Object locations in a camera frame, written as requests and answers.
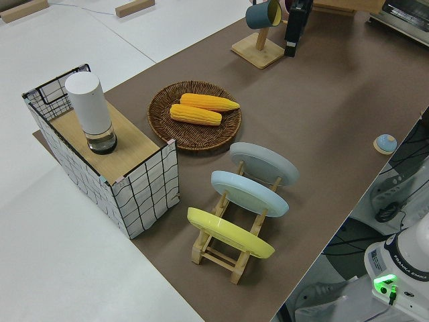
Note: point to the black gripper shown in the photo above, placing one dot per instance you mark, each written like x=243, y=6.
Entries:
x=303, y=4

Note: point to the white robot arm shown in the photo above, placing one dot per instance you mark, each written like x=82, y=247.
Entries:
x=414, y=250

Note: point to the dark blue mug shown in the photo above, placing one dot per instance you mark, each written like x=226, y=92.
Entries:
x=259, y=15

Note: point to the wooden mug tree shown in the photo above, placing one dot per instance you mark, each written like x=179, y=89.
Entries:
x=258, y=55

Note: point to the light wooden cabinet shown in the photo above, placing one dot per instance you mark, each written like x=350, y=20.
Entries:
x=345, y=5

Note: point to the large brown table mat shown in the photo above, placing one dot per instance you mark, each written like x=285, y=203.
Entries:
x=318, y=117

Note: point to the cream toaster oven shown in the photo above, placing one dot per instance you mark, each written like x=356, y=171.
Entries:
x=409, y=16

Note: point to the pointed yellow corn cob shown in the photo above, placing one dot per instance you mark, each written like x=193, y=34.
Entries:
x=207, y=102

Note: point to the blunt yellow corn cob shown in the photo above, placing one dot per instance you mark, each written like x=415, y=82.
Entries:
x=194, y=115

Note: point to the grey plate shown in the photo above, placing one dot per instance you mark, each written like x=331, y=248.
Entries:
x=268, y=161

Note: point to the light wooden block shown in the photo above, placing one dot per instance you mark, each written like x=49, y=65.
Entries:
x=23, y=10
x=134, y=7

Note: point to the brown wicker basket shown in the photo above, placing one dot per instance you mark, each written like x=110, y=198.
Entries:
x=167, y=131

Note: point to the light blue plate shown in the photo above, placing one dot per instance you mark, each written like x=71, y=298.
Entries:
x=248, y=194

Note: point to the yellow plate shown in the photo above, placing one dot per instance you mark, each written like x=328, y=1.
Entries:
x=231, y=231

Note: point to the white cylindrical bottle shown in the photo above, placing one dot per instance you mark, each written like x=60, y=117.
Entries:
x=88, y=107

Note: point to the wooden board with rack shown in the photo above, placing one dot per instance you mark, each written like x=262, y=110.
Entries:
x=144, y=198

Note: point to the wooden plate rack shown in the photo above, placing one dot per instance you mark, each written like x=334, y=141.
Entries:
x=237, y=271

